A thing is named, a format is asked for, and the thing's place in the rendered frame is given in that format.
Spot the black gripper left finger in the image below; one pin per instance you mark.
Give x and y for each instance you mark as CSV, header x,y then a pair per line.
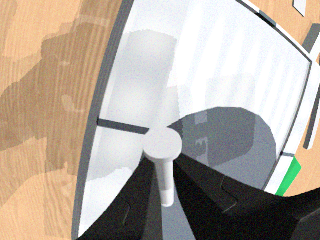
x,y
135,213

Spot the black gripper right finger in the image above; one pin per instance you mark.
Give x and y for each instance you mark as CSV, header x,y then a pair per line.
x,y
221,208

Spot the white headed pin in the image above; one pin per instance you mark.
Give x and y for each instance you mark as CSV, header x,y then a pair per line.
x,y
162,145

